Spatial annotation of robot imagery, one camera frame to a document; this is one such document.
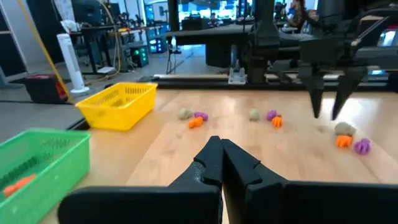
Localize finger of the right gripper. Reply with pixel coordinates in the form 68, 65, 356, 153
331, 67, 369, 121
305, 73, 326, 119

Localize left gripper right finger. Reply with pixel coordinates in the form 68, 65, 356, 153
221, 139, 398, 224

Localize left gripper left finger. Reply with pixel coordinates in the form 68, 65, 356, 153
57, 136, 224, 224

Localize beige plastic skull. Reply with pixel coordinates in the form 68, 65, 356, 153
178, 108, 193, 121
248, 108, 261, 122
334, 121, 357, 137

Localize orange plastic bone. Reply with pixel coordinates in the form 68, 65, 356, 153
335, 134, 354, 149
272, 114, 284, 129
188, 116, 205, 129
2, 173, 37, 197

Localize green plastic basket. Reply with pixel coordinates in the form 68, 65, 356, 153
0, 128, 91, 224

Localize yellow plastic basket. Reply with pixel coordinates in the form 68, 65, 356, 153
75, 82, 159, 131

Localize black workbench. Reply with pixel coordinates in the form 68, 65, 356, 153
164, 24, 259, 68

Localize black computer green lights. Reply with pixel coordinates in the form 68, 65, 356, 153
129, 45, 150, 68

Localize black equipment case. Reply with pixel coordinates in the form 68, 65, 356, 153
24, 73, 69, 105

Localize white tower fan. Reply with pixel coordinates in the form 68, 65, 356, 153
57, 33, 91, 95

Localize black computer blue lights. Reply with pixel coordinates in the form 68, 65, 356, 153
148, 35, 169, 54

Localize black office desk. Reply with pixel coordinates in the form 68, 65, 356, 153
68, 24, 147, 75

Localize black monitor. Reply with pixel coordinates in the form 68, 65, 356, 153
70, 0, 103, 27

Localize silver mounting bracket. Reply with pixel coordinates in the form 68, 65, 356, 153
228, 58, 247, 85

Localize black aluminium table frame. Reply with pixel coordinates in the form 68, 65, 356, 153
139, 73, 398, 93

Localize thin yellow cable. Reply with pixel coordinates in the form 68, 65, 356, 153
83, 0, 123, 86

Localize thick yellow hanging cable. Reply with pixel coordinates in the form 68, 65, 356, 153
16, 0, 75, 105

